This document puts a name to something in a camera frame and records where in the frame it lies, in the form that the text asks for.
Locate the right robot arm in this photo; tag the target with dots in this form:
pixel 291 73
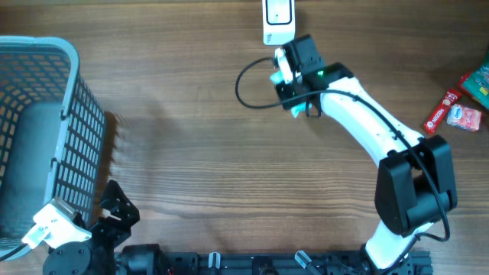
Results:
pixel 415 187

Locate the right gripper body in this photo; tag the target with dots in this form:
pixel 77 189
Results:
pixel 286 92

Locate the large green snack bag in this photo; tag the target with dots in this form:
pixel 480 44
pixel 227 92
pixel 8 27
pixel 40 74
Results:
pixel 475 83

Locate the pink candy packet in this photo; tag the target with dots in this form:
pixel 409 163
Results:
pixel 464 117

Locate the white barcode scanner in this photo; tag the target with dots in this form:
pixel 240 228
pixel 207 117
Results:
pixel 279 24

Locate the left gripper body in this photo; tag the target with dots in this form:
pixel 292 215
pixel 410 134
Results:
pixel 108 234

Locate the red Nescafe coffee stick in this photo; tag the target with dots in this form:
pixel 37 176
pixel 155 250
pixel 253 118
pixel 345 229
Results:
pixel 441 110

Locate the grey mesh shopping basket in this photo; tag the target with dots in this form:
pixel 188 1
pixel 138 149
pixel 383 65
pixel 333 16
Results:
pixel 52 133

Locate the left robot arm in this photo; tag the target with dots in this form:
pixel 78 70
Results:
pixel 96 256

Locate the small teal snack packet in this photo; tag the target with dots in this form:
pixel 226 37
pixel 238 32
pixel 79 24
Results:
pixel 294 108

